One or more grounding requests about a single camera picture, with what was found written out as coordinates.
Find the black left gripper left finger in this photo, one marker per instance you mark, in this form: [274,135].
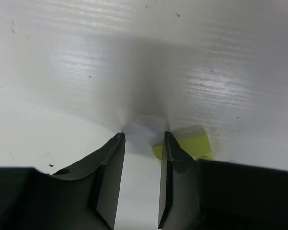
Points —
[81,196]

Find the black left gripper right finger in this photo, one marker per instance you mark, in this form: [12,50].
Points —
[214,195]

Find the lime green sloped lego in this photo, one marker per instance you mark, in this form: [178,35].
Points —
[195,141]

